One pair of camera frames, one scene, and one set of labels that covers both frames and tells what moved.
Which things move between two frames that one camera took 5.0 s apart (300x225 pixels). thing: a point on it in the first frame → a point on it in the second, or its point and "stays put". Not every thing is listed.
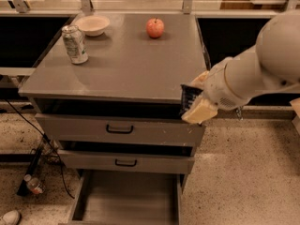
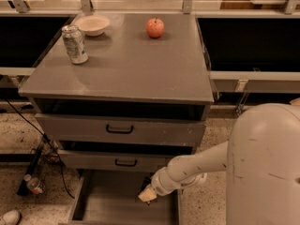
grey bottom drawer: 127,199 stays put
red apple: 155,27 stays put
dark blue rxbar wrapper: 188,93 → 147,181
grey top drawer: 119,127 stays put
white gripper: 216,87 → 158,182
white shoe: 11,217 stays put
